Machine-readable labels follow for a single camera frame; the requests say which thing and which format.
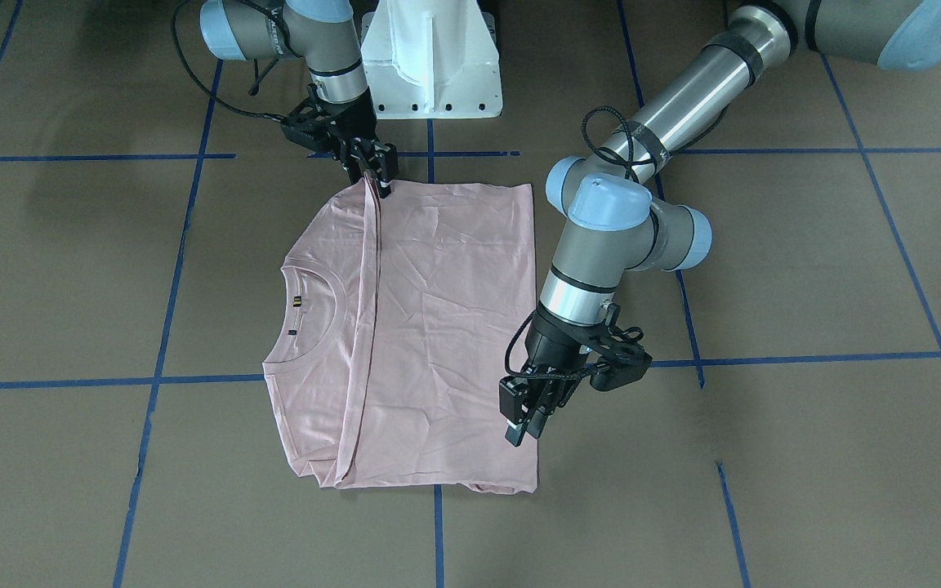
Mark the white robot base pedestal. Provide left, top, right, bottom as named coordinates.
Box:
left=361, top=1, right=504, bottom=119

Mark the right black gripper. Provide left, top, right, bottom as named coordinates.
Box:
left=319, top=88, right=399, bottom=198

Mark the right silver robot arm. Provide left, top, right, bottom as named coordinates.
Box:
left=169, top=1, right=399, bottom=198

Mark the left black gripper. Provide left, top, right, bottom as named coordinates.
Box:
left=499, top=306, right=612, bottom=447

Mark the pink t-shirt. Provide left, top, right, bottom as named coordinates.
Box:
left=262, top=181, right=538, bottom=495

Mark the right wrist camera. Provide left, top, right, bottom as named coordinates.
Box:
left=279, top=98, right=337, bottom=153

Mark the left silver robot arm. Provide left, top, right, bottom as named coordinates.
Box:
left=499, top=1, right=941, bottom=446

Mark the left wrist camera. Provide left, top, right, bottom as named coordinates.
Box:
left=590, top=325, right=653, bottom=392

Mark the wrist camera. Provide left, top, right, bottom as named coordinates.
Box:
left=279, top=98, right=337, bottom=153
left=590, top=325, right=653, bottom=392

